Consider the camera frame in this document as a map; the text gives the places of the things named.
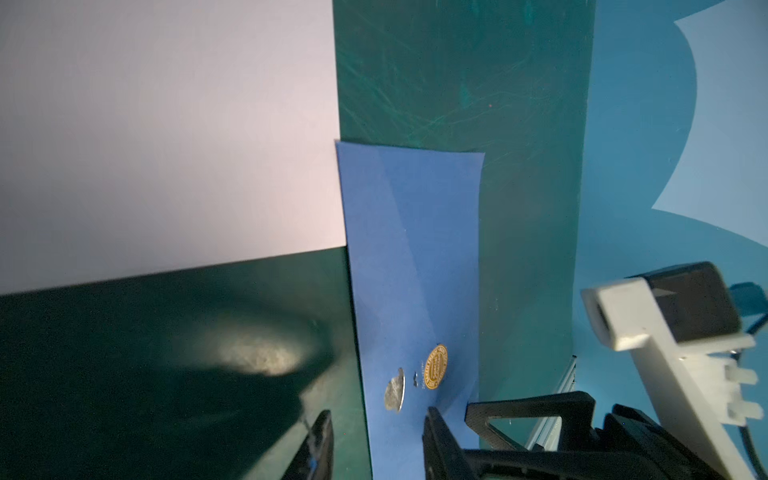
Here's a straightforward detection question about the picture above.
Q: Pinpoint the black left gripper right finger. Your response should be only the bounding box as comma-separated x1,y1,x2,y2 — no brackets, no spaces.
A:
422,407,478,480

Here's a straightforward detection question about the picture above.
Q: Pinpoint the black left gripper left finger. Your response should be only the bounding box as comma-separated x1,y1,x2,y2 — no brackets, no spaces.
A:
281,410,334,480

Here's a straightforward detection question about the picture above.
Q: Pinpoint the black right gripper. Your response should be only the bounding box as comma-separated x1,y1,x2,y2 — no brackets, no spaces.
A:
464,391,723,480

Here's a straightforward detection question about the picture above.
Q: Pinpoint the lavender envelope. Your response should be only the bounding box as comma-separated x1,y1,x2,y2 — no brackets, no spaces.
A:
1,1,345,294

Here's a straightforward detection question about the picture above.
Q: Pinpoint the dark blue envelope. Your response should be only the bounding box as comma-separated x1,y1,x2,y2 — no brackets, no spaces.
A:
337,142,484,479

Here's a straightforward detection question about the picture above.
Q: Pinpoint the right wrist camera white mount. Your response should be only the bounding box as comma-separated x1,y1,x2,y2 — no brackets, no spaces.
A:
581,262,767,479

